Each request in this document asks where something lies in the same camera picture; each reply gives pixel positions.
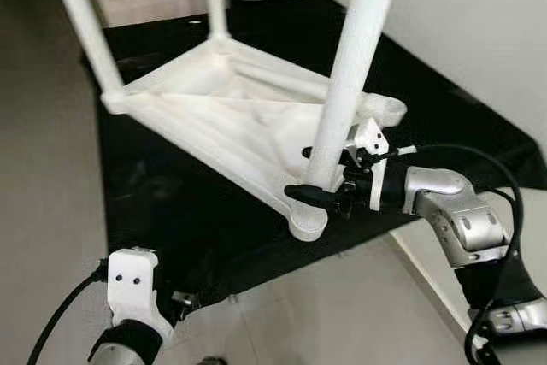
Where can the black tablecloth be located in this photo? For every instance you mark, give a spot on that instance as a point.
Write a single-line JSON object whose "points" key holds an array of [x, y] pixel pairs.
{"points": [[171, 211]]}

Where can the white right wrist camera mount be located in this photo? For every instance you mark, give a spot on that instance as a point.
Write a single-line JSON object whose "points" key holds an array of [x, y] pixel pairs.
{"points": [[369, 136]]}

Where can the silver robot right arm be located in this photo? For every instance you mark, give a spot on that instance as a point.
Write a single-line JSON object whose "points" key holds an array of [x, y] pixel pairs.
{"points": [[453, 211]]}

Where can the grey robot left leg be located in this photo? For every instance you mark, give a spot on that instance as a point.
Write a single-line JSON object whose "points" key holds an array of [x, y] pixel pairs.
{"points": [[212, 361]]}

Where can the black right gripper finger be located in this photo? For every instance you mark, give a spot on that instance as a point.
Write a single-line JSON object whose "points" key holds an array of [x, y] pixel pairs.
{"points": [[309, 154], [314, 197]]}

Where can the white plastic table top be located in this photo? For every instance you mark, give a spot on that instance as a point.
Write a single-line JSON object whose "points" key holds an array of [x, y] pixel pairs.
{"points": [[214, 117]]}

